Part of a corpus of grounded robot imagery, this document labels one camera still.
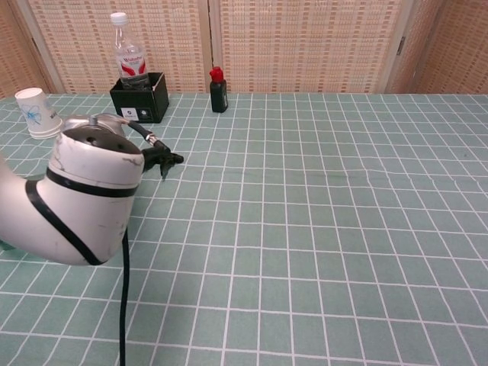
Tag white paper cup blue flower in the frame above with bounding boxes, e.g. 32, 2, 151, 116
14, 87, 64, 140

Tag small black bottle red cap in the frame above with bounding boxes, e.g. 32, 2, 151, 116
209, 66, 229, 114

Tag green grid-patterned table surface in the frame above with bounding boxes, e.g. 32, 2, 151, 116
0, 92, 488, 366

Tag black open cardboard box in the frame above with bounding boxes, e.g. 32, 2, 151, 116
109, 71, 171, 124

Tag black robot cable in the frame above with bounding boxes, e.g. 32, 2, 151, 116
118, 120, 171, 366

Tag clear water bottle white cap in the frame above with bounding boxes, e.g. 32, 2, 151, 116
110, 11, 150, 91

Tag green transparent spray bottle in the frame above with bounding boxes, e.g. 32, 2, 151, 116
140, 146, 185, 180

